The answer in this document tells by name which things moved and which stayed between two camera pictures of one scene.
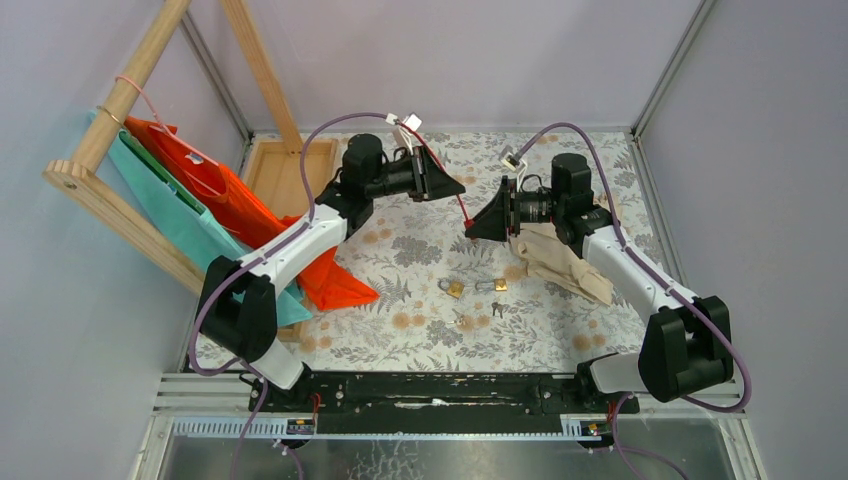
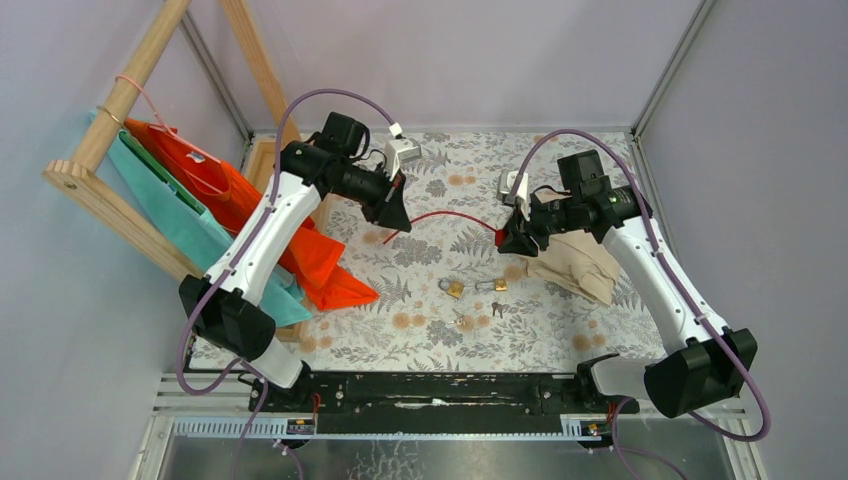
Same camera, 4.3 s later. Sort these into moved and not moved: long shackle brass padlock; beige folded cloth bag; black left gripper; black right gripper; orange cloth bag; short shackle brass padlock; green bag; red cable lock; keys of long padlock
Moved: red cable lock; black left gripper; black right gripper
Not moved: orange cloth bag; keys of long padlock; long shackle brass padlock; beige folded cloth bag; short shackle brass padlock; green bag
